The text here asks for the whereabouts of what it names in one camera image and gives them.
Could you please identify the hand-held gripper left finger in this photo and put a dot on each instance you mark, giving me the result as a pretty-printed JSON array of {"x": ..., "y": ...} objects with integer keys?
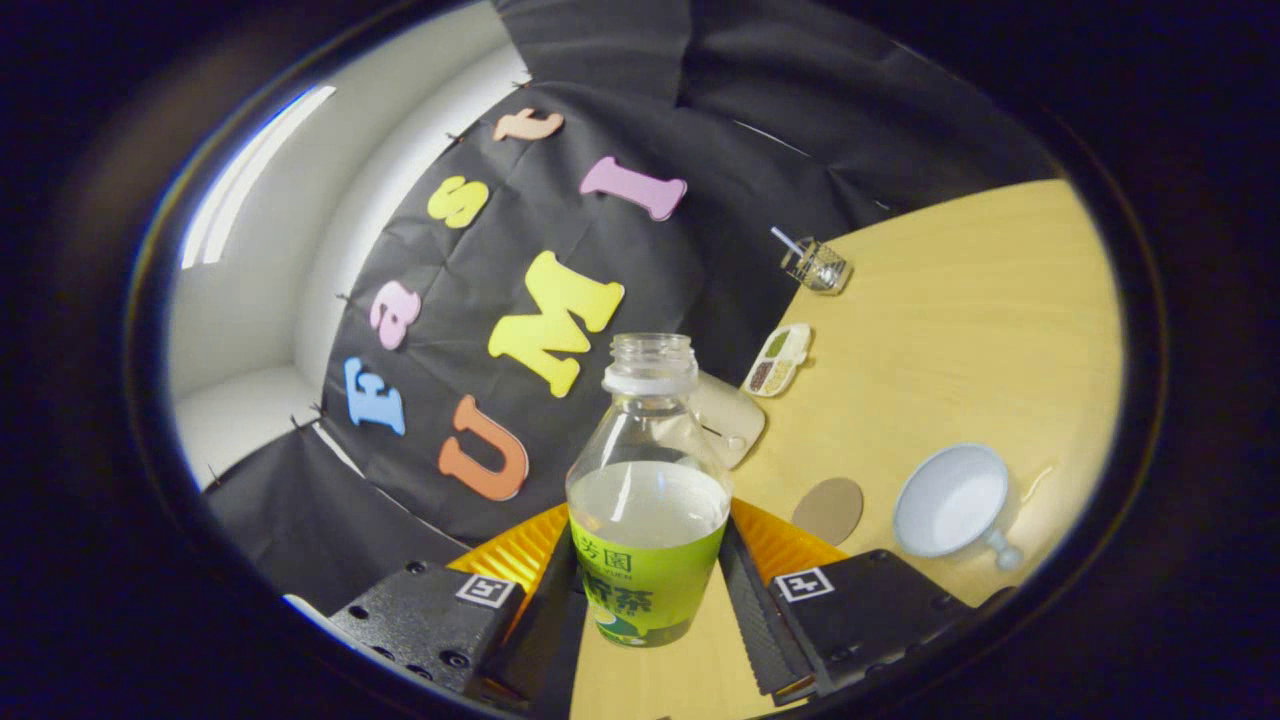
[{"x": 430, "y": 620}]

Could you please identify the round brown coaster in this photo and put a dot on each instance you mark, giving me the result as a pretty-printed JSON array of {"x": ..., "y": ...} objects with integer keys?
[{"x": 828, "y": 511}]

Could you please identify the wooden table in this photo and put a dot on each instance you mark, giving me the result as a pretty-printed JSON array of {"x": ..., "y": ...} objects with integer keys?
[{"x": 980, "y": 320}]

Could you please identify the pale blue cup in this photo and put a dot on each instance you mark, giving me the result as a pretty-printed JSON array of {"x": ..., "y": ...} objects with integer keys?
[{"x": 945, "y": 500}]

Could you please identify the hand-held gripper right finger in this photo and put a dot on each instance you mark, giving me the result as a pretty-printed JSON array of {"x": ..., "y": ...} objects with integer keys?
[{"x": 770, "y": 630}]

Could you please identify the clear juice bottle green label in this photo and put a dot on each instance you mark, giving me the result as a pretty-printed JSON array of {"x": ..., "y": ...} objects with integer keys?
[{"x": 650, "y": 590}]

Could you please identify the cream toaster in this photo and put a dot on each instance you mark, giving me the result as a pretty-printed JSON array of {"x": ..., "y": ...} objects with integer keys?
[{"x": 735, "y": 420}]

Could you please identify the white straw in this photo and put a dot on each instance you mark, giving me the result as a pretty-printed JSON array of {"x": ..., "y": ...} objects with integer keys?
[{"x": 786, "y": 239}]

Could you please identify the white divided snack tray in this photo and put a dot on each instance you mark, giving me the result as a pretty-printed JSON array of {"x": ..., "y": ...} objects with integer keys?
[{"x": 777, "y": 360}]

